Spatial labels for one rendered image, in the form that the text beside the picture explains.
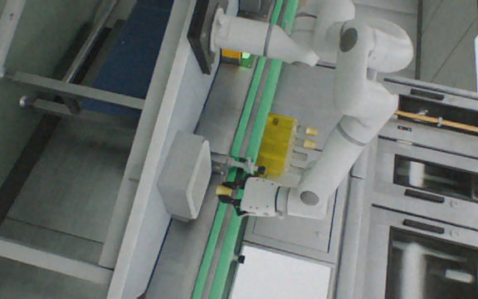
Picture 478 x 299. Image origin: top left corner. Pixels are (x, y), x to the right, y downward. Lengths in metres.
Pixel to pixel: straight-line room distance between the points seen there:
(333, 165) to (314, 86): 0.96
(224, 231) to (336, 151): 0.52
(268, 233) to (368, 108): 0.75
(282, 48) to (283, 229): 0.67
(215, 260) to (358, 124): 0.63
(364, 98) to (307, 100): 0.97
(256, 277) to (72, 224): 0.70
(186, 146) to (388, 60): 0.55
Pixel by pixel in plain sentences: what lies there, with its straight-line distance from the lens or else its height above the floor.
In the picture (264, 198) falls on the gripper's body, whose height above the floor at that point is 1.03.
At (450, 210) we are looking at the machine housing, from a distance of 1.73.
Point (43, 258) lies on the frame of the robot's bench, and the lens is 1.17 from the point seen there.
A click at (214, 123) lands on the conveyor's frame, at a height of 0.81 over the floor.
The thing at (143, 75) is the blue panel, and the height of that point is 0.49.
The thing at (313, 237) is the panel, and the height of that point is 1.23.
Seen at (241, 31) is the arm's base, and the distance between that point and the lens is 1.14.
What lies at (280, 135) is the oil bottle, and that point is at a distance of 1.46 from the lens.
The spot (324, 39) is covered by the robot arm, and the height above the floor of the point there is 1.09.
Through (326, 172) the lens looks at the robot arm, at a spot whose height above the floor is 1.16.
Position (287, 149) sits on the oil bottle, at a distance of 1.43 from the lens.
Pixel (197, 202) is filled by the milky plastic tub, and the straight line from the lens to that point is 1.24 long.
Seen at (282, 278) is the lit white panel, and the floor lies 1.15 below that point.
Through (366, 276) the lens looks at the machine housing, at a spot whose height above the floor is 1.44.
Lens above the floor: 1.04
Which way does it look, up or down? 6 degrees down
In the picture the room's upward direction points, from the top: 103 degrees clockwise
